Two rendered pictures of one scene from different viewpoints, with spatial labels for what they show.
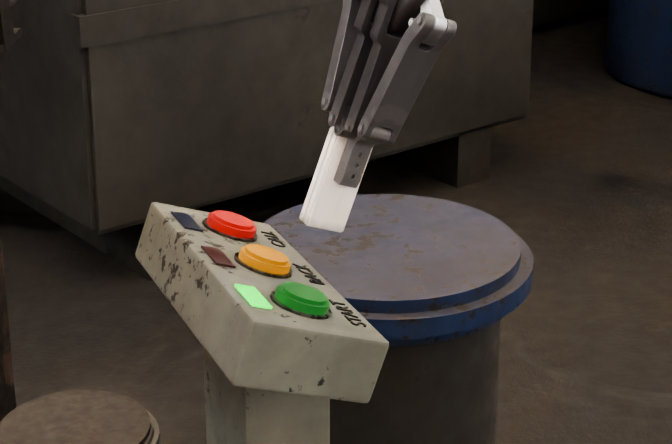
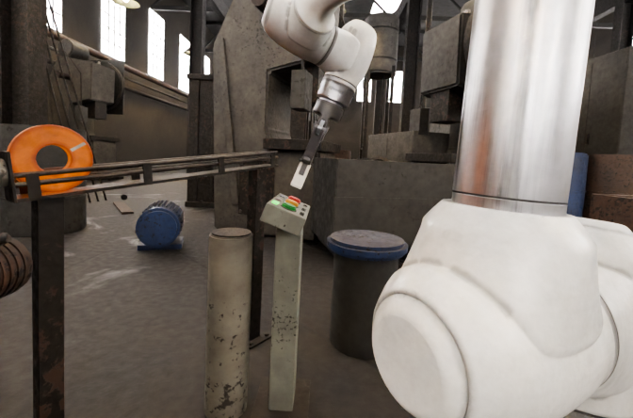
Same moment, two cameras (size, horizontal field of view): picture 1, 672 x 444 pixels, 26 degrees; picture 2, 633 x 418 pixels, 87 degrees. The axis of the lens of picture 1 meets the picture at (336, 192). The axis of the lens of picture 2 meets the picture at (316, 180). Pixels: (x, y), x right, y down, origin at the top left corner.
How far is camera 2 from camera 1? 54 cm
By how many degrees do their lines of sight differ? 30
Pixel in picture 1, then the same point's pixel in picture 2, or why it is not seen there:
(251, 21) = (379, 206)
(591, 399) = not seen: hidden behind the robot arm
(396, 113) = (310, 152)
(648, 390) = not seen: hidden behind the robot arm
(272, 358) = (270, 215)
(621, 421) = not seen: hidden behind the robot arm
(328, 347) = (286, 216)
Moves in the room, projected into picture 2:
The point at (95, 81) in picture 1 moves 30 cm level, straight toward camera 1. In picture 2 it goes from (335, 213) to (325, 220)
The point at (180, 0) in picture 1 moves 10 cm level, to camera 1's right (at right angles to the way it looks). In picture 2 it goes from (360, 197) to (374, 199)
